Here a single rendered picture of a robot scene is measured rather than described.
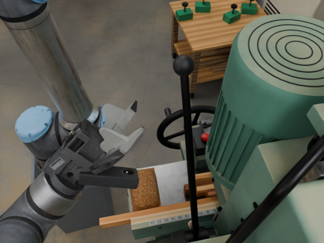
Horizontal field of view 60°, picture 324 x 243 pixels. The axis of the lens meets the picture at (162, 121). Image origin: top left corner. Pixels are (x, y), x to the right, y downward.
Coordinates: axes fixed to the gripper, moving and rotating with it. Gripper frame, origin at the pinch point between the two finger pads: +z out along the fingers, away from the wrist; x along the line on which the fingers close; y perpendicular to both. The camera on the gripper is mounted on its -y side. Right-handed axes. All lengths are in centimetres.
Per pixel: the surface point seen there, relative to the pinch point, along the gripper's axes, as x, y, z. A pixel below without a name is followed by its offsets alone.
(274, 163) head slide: -18.8, -12.2, 10.2
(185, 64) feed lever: -6.2, 2.5, 11.7
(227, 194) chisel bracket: 7.5, -33.1, -3.2
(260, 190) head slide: -17.5, -15.3, 6.0
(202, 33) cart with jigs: 146, -36, 41
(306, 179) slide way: -27.7, -8.4, 11.1
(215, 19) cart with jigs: 158, -39, 57
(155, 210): 17.3, -28.5, -22.9
